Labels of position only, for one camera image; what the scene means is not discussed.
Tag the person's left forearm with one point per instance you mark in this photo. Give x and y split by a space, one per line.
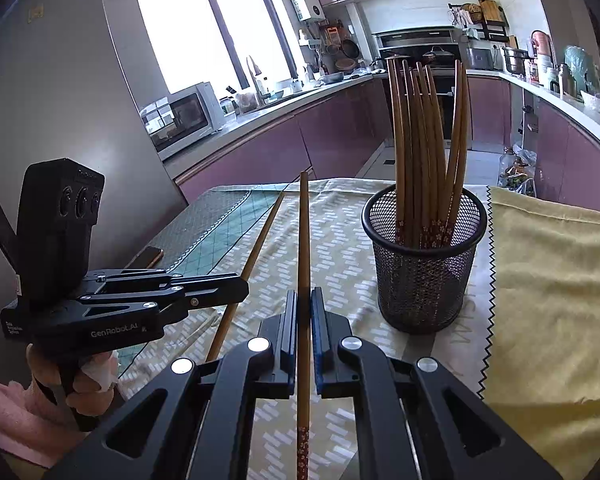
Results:
20 425

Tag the wooden cutting board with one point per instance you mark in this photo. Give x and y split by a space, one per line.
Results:
490 10

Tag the brown wooden chopstick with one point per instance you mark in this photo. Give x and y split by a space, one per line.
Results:
261 240
304 240

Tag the long pink lower cabinets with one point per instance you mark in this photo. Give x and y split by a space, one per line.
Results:
280 145

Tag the pink peninsula cabinets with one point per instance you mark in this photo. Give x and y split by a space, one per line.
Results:
580 160

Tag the steel stockpot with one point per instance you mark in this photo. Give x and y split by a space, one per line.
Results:
514 59

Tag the person's left hand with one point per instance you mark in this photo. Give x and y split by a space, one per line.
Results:
87 399

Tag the black wall rack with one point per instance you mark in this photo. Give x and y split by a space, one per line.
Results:
480 30

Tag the bundle of wooden chopsticks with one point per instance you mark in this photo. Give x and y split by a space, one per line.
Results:
420 160

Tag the dark phone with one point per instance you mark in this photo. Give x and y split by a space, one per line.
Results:
145 257

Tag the grey refrigerator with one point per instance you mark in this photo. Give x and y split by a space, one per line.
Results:
55 85

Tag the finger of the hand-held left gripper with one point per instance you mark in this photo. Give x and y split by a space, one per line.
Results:
215 290
135 276

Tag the white microwave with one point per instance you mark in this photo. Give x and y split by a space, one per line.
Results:
180 115

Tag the narrow pink corner cabinet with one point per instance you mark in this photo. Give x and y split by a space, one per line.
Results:
490 110

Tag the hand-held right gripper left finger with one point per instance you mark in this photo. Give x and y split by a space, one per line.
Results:
291 340

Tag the pink kettle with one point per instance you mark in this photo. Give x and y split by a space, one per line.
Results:
541 42

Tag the black range hood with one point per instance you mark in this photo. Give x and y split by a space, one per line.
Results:
415 37

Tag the white tissue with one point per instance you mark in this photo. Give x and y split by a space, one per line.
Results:
99 367

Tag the black built-in oven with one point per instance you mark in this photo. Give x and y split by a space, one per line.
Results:
446 115

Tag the black pot with lid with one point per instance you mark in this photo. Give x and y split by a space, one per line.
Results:
435 54

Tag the plastic bag of greens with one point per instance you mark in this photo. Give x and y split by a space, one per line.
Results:
522 180

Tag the yellow cloth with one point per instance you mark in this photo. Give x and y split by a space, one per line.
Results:
555 285

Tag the plastic oil bottle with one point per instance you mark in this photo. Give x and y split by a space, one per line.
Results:
507 167

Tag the kitchen faucet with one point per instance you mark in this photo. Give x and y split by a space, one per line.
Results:
255 75

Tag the beige patterned tablecloth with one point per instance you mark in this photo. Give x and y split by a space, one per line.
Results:
340 240

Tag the hanging frying pan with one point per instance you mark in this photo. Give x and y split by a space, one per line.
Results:
350 48

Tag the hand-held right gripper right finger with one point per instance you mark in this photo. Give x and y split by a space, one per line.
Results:
320 340

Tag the kitchen window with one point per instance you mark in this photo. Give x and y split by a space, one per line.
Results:
205 30

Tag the metal bowl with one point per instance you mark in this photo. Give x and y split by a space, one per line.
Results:
335 77

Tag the black mesh holder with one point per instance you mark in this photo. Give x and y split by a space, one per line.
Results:
420 290

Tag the silver countertop appliance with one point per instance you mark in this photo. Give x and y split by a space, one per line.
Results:
480 59

